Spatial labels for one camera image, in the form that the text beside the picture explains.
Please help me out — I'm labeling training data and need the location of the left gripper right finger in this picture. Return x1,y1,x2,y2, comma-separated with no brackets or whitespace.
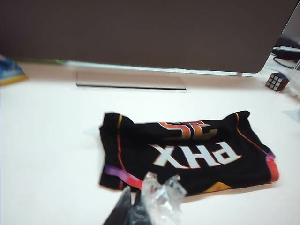
153,175,188,225

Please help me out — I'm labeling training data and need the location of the desk cable grommet cover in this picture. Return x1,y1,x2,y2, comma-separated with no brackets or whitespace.
75,71,188,91

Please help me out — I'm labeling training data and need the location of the black desk device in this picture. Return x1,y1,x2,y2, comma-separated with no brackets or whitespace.
273,35,300,69

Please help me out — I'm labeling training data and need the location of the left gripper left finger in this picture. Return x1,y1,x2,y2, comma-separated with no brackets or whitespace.
102,172,163,225

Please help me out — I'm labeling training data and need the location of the black Rubik's cube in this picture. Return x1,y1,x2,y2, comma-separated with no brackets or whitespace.
265,72,290,92

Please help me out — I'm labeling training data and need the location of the blue crumpled cloth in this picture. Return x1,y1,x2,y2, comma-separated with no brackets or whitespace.
0,55,29,86

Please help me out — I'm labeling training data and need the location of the black basketball jersey number 35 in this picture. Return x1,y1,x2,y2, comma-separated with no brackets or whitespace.
98,109,281,196

